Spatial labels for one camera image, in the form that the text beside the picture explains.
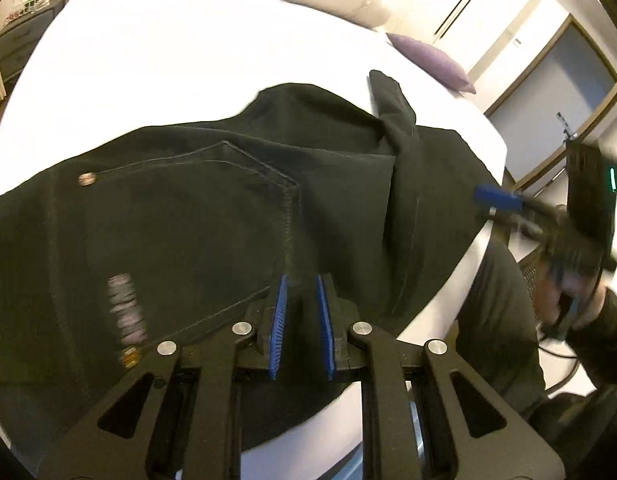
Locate black jeans pants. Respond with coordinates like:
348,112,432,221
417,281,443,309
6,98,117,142
0,70,493,470

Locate person's dark sleeve forearm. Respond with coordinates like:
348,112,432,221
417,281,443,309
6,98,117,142
566,288,617,388

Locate person's right hand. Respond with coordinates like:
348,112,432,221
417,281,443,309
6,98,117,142
533,261,608,330

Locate purple cushion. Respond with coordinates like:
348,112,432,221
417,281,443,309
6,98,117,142
387,34,476,94

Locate white wardrobe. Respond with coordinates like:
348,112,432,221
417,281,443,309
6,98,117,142
368,0,574,76

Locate white bed mattress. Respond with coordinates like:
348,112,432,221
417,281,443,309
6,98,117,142
0,0,510,461

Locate grey nightstand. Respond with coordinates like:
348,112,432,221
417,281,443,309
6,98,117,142
0,8,56,84

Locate black cable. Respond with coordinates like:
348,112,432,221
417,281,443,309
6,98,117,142
537,259,610,396

